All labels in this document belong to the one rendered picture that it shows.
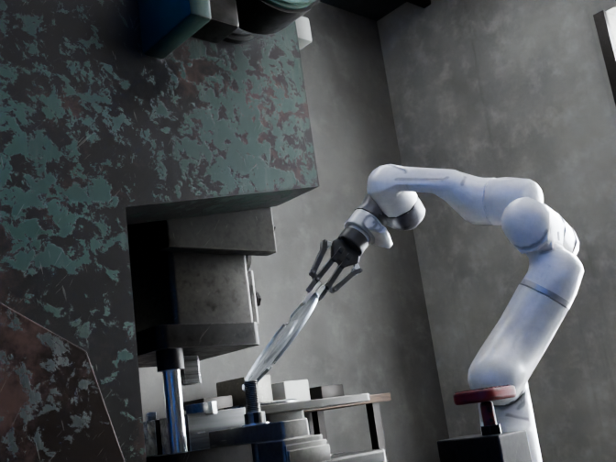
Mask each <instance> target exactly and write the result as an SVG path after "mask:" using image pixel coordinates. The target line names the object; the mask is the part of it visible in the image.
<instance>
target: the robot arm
mask: <svg viewBox="0 0 616 462"><path fill-rule="evenodd" d="M367 190H368V193H367V195H366V196H365V197H364V199H363V201H362V203H361V205H360V206H359V207H358V208H356V209H355V211H354V213H353V214H352V215H351V216H350V217H349V219H348V220H347V221H346V223H345V224H344V227H345V229H344V230H343V231H342V233H341V234H340V235H339V237H338V238H337V239H336V240H334V241H332V242H331V241H327V240H326V239H324V240H323V241H322V242H321V243H320V250H319V252H318V255H317V257H316V259H315V261H314V263H313V266H312V268H311V270H310V272H309V275H310V276H311V277H312V279H313V280H312V282H311V283H310V284H309V286H308V287H307V288H306V291H307V292H308V294H307V295H306V296H305V298H304V299H303V300H302V302H301V303H300V306H303V305H305V304H306V303H307V302H308V300H309V299H310V298H311V296H312V295H313V294H314V292H315V291H316V289H317V288H318V287H319V285H320V284H321V282H320V281H319V280H320V279H322V277H323V276H324V275H325V273H326V272H327V271H328V270H329V269H330V267H331V266H332V265H333V264H334V262H336V263H337V264H338V266H337V267H336V269H335V271H334V273H333V274H332V276H331V277H330V279H329V280H328V282H327V283H326V285H323V286H322V287H320V288H319V289H318V291H317V293H318V294H319V298H318V301H321V300H322V299H323V298H324V297H325V295H326V293H327V292H331V293H335V292H337V291H338V290H339V289H340V288H341V287H342V286H344V285H345V284H346V283H347V282H348V281H349V280H350V279H352V278H353V277H354V276H356V275H358V274H359V273H361V272H362V271H363V269H362V268H361V267H360V266H359V265H358V263H359V258H360V256H361V255H362V253H363V252H364V251H365V249H366V248H367V247H368V245H371V244H373V245H376V246H379V247H383V248H390V247H391V246H392V241H391V236H390V234H389V232H388V230H387V228H386V227H385V226H389V227H391V228H393V229H396V230H400V231H405V230H412V229H414V228H416V227H417V226H418V225H419V224H420V223H421V222H422V220H423V218H424V214H425V209H424V206H423V204H422V202H421V201H420V199H419V198H418V196H417V194H416V192H418V193H433V194H435V195H437V196H438V197H440V198H441V199H443V200H445V201H446V202H447V203H448V204H449V205H450V206H451V207H452V208H453V209H454V210H455V211H456V212H457V213H458V214H459V215H460V216H461V217H463V218H464V219H465V220H466V221H468V222H469V223H471V224H473V225H479V226H501V228H502V230H503V232H504V234H505V235H506V237H507V238H508V239H509V240H510V242H511V243H512V244H513V245H514V246H515V247H516V248H517V249H518V250H519V251H520V252H521V253H522V254H523V253H525V254H526V256H527V257H528V259H529V268H528V271H527V273H526V275H525V276H524V278H523V280H522V282H521V283H520V284H519V286H518V287H517V289H516V291H515V293H514V294H513V296H512V297H511V300H510V302H509V303H508V305H507V307H506V309H505V311H504V312H503V314H502V316H501V318H500V320H499V321H498V322H497V324H496V325H495V327H494V328H493V330H492V331H491V333H490V334H489V336H488V338H487V339H486V341H485V342H484V344H483V345H482V347H481V349H480V350H479V352H478V353H477V355H476V356H475V358H474V360H473V362H472V363H471V365H470V367H469V369H468V374H467V380H468V385H469V388H470V389H472V390H474V389H481V388H488V387H495V386H502V385H513V386H514V387H515V389H516V396H515V397H514V398H509V399H502V400H496V401H491V402H492V403H493V407H494V412H495V416H496V421H497V424H500V428H501V431H502V432H510V431H520V430H525V431H526V433H527V437H528V443H529V447H530V452H531V457H532V461H533V462H543V461H542V457H541V452H540V447H539V443H538V438H537V433H536V429H535V423H534V413H533V407H532V403H531V397H530V392H529V387H528V381H527V380H528V379H529V378H530V376H531V374H532V373H533V371H534V369H535V367H536V365H537V364H538V362H539V360H540V359H541V357H542V355H543V354H544V352H545V351H546V349H547V347H548V346H549V344H550V342H551V340H552V339H553V337H554V335H555V333H556V330H557V329H558V327H559V326H560V324H561V322H562V321H563V319H564V317H565V315H566V313H567V311H568V310H569V308H570V306H571V304H572V302H573V301H574V299H575V296H576V294H577V292H578V287H579V284H580V282H581V279H582V276H583V272H584V270H583V266H582V264H581V262H580V261H579V259H578V258H577V253H578V248H579V241H578V238H577V236H576V233H575V231H574V229H573V227H571V226H569V225H568V224H567V222H566V221H565V220H564V219H563V218H562V217H561V215H560V214H559V213H556V212H555V211H554V210H552V209H551V208H550V207H548V206H547V205H546V204H544V197H543V193H542V189H541V188H540V187H539V185H538V184H537V183H536V182H534V181H532V180H530V179H521V178H509V177H504V178H497V179H496V178H480V177H477V176H473V175H470V174H466V173H464V172H460V171H457V170H448V169H430V168H413V167H403V166H398V165H393V164H387V165H381V166H378V167H377V168H376V169H375V170H374V171H373V172H371V173H370V175H369V176H368V183H367ZM329 247H331V258H330V259H329V260H328V261H327V262H326V264H325V265H324V266H323V267H322V269H321V270H320V271H319V272H318V274H317V273H316V272H317V270H318V268H319V266H320V264H321V262H322V259H323V257H324V255H325V252H326V250H327V249H329ZM353 265H354V268H352V271H351V272H350V273H349V274H347V275H346V276H345V277H344V278H343V279H342V280H341V281H340V282H338V283H337V285H336V286H334V287H332V285H333V284H334V282H335V281H336V279H337V277H338V276H339V274H340V273H341V271H342V270H343V269H344V268H345V267H349V266H353Z"/></svg>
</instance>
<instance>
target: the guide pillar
mask: <svg viewBox="0 0 616 462"><path fill-rule="evenodd" d="M162 378H163V388H164V398H165V408H166V418H167V429H168V439H169V450H170V454H178V453H184V452H188V448H187V438H186V429H185V419H184V409H183V399H182V381H181V371H180V370H179V369H170V370H164V371H162Z"/></svg>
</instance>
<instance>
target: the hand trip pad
mask: <svg viewBox="0 0 616 462"><path fill-rule="evenodd" d="M515 396H516V389H515V387H514V386H513V385H502V386H495V387H488V388H481V389H474V390H463V391H457V392H455V394H454V395H453V398H454V403H455V405H463V404H470V403H477V402H481V404H480V410H481V414H482V419H483V424H484V426H488V425H494V424H497V421H496V416H495V412H494V407H493V403H492V401H496V400H502V399H509V398H514V397H515Z"/></svg>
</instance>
